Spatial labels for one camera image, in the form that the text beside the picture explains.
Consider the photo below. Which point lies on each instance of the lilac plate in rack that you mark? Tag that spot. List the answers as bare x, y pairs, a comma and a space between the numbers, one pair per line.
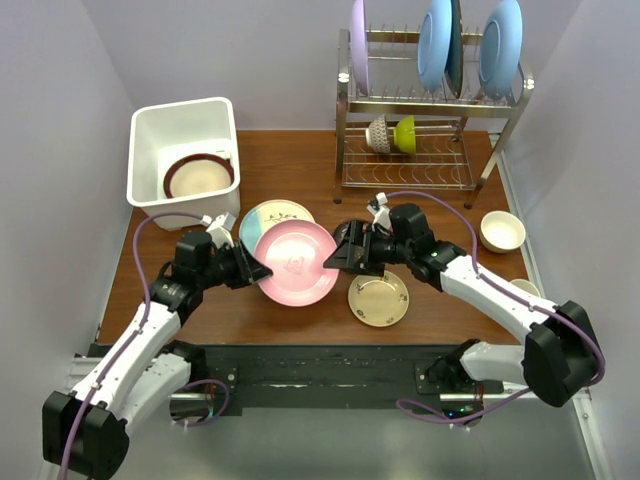
359, 46

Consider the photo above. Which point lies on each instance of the aluminium rail frame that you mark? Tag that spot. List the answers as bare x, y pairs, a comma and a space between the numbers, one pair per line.
520, 438

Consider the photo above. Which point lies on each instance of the light blue plate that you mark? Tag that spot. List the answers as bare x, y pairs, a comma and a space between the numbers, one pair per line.
500, 49
433, 44

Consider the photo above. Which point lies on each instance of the blue and cream plate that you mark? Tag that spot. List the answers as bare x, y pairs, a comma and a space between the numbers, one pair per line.
267, 214

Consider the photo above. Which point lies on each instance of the dark teal plate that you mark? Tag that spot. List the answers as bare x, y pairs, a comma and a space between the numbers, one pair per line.
454, 64

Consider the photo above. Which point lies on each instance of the black glossy plate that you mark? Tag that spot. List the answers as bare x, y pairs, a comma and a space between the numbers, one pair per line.
342, 231

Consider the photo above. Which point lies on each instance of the metal dish rack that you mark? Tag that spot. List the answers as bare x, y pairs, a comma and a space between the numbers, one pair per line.
459, 140

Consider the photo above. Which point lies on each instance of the green bowl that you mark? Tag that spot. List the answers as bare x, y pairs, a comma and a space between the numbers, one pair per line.
404, 135

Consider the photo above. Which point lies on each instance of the cream bowl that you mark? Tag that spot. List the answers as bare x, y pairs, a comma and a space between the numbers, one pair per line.
502, 232

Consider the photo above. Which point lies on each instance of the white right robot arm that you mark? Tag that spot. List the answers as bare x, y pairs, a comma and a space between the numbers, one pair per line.
557, 353

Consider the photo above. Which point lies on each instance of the patterned ceramic bowl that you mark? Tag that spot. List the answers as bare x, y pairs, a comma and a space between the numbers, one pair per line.
376, 136

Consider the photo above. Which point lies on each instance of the light blue plate right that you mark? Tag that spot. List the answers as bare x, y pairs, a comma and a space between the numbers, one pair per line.
500, 49

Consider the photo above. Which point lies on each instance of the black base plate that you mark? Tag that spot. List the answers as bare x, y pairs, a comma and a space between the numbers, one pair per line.
321, 376

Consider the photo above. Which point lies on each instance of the light blue plate left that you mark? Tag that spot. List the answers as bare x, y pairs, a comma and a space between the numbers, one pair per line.
433, 44

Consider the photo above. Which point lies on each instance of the cream floral small plate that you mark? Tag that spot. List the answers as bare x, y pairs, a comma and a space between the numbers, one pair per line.
378, 301

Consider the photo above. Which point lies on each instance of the yellow mug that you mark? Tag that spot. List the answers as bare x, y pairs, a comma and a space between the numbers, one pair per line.
527, 286

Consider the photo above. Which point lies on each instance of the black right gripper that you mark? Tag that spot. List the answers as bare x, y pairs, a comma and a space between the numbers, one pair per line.
344, 258

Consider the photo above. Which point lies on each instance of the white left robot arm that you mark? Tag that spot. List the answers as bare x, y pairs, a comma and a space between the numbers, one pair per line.
87, 430

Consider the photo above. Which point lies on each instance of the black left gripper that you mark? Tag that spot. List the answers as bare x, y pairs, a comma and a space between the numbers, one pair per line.
247, 270

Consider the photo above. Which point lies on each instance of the white plastic bin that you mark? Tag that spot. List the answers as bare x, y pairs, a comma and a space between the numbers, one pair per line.
162, 134

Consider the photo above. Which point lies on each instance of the red rimmed cream plate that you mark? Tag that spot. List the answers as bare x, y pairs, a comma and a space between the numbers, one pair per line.
200, 173

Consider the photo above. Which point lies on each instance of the pink plate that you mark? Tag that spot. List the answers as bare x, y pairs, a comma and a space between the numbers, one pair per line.
295, 251

